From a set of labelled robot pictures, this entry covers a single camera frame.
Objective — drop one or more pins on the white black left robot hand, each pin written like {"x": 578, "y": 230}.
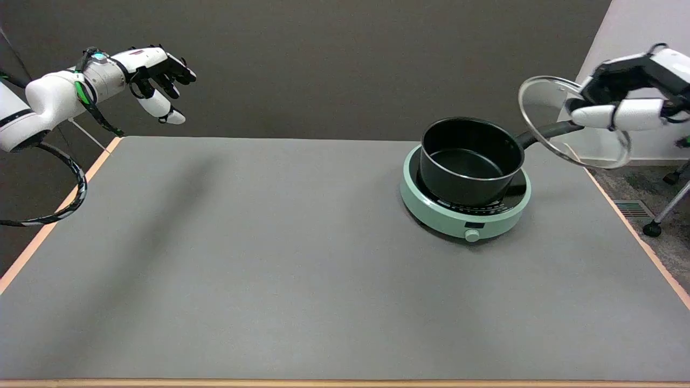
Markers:
{"x": 145, "y": 58}

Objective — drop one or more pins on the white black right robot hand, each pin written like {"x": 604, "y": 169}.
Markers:
{"x": 630, "y": 114}

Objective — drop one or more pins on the glass pot lid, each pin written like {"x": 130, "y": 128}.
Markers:
{"x": 539, "y": 108}

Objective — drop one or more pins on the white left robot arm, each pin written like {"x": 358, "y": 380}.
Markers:
{"x": 48, "y": 99}

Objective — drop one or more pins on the black chair caster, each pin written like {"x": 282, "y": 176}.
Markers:
{"x": 671, "y": 177}

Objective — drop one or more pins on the grey floor vent grille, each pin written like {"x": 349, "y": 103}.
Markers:
{"x": 634, "y": 208}

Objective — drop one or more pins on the chair leg with black caster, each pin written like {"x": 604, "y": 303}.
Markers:
{"x": 664, "y": 213}

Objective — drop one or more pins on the mint green induction cooker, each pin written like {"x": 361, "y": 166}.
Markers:
{"x": 458, "y": 218}

